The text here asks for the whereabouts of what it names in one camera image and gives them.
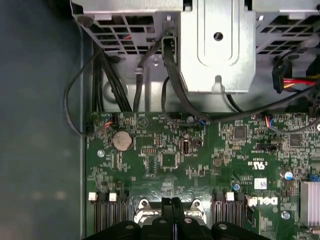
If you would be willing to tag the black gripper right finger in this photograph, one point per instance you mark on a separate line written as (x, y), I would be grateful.
(179, 210)

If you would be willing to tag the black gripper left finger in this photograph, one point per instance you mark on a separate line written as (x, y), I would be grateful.
(167, 207)

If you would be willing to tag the metal socket cover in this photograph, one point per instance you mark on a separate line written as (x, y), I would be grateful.
(147, 216)

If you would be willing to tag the RAM slot black clips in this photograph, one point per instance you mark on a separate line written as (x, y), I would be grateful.
(218, 212)
(103, 212)
(123, 212)
(240, 212)

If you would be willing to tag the green motherboard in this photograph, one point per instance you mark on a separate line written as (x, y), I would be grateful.
(200, 160)

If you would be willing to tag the round coin battery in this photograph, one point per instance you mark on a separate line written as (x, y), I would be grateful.
(122, 140)

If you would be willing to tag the silver chipset heatsink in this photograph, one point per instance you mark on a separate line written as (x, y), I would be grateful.
(310, 202)

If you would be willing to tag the metal drive cage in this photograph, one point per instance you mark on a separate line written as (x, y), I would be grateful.
(217, 65)

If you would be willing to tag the black PC case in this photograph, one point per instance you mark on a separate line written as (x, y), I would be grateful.
(37, 125)

